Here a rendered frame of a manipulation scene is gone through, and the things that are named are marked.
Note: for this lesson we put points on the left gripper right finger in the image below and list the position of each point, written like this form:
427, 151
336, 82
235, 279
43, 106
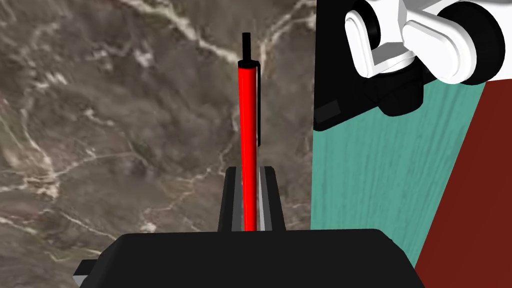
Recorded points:
272, 204

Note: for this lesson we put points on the red pen with black clip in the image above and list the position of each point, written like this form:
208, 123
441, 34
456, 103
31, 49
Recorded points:
248, 120

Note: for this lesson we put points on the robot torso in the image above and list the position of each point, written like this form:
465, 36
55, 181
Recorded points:
424, 36

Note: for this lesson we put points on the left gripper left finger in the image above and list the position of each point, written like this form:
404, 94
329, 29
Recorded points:
230, 204

